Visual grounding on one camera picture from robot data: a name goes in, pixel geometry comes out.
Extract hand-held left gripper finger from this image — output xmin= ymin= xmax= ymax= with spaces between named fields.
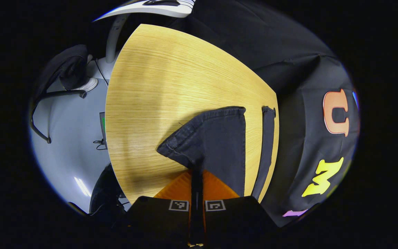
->
xmin=197 ymin=168 xmax=278 ymax=248
xmin=114 ymin=167 xmax=198 ymax=248

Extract black jeans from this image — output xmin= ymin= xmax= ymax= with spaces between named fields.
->
xmin=157 ymin=106 xmax=276 ymax=203

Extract black backdrop cloth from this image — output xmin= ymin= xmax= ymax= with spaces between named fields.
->
xmin=171 ymin=0 xmax=360 ymax=227

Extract white furniture stand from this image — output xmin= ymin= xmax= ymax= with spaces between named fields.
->
xmin=94 ymin=0 xmax=196 ymax=64

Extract black chair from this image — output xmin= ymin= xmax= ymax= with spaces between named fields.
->
xmin=30 ymin=44 xmax=99 ymax=144

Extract dark bundle with cables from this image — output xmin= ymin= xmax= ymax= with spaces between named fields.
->
xmin=89 ymin=163 xmax=132 ymax=222

